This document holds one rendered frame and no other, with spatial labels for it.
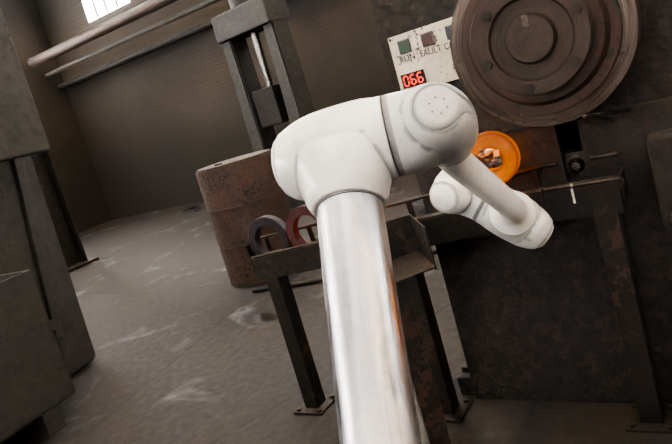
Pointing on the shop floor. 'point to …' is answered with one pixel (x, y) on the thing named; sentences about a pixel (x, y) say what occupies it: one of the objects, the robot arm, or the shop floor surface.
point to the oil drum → (242, 208)
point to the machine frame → (656, 48)
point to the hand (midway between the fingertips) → (490, 152)
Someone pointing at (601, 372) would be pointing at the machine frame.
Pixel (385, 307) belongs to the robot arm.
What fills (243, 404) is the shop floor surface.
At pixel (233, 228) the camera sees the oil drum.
